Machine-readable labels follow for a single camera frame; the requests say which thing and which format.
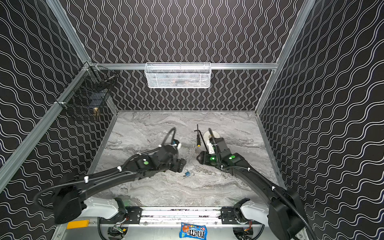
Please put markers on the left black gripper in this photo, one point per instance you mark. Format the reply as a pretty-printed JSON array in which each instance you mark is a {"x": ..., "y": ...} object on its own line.
[{"x": 180, "y": 165}]

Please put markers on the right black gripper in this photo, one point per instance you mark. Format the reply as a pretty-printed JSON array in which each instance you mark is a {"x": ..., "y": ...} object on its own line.
[{"x": 217, "y": 143}]

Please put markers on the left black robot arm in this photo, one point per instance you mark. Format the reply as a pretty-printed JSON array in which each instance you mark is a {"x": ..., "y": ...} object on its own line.
[{"x": 67, "y": 201}]

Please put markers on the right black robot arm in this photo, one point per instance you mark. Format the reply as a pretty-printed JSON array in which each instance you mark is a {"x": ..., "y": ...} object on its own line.
[{"x": 283, "y": 212}]

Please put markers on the black hex key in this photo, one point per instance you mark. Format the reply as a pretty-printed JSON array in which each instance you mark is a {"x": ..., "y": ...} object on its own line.
[{"x": 202, "y": 138}]

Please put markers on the black yellow screwdriver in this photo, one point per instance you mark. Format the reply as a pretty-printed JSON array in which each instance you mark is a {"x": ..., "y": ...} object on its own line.
[{"x": 198, "y": 136}]

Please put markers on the white tape roll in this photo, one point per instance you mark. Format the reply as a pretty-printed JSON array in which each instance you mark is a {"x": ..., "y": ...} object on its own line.
[{"x": 207, "y": 136}]

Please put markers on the blue candy bag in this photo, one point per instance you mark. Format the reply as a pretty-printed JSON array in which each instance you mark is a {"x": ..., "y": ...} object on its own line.
[{"x": 193, "y": 231}]

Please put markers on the white mesh basket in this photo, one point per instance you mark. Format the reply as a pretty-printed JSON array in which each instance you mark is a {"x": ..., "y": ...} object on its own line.
[{"x": 178, "y": 75}]

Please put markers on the brass padlock in basket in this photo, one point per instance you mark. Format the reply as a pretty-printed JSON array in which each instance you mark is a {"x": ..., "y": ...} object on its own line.
[{"x": 96, "y": 112}]

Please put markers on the yellow block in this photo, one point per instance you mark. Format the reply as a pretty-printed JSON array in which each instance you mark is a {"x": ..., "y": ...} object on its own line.
[{"x": 78, "y": 224}]

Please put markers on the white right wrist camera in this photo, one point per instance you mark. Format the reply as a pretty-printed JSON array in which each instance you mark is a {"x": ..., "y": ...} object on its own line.
[{"x": 211, "y": 147}]

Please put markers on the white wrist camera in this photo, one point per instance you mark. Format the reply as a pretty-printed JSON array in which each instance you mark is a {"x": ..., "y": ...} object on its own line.
[
  {"x": 176, "y": 144},
  {"x": 211, "y": 147}
]

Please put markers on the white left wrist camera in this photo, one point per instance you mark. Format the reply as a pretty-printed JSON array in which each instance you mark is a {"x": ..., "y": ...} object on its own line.
[{"x": 176, "y": 144}]

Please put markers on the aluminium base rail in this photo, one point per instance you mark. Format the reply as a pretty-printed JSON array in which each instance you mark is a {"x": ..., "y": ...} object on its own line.
[{"x": 174, "y": 216}]

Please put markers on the black wire basket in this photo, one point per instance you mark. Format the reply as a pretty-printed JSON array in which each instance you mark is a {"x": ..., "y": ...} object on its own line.
[{"x": 92, "y": 91}]

